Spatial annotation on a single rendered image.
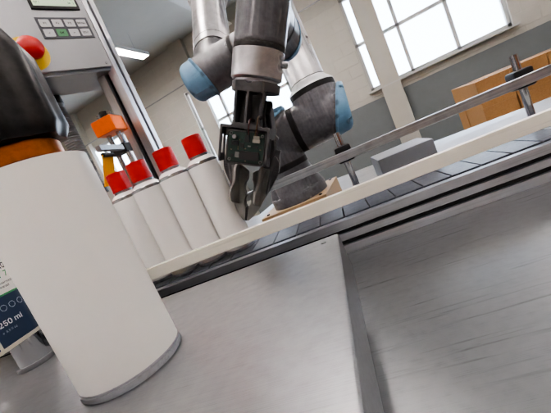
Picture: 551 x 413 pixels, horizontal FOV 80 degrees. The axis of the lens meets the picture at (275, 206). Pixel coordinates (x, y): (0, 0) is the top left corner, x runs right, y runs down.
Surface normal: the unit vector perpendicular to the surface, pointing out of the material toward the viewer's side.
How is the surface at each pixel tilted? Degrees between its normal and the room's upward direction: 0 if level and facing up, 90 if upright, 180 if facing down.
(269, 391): 0
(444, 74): 90
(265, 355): 0
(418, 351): 0
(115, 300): 90
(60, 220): 90
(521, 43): 90
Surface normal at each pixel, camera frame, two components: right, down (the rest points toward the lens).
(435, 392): -0.40, -0.91
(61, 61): 0.66, -0.18
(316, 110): -0.29, 0.16
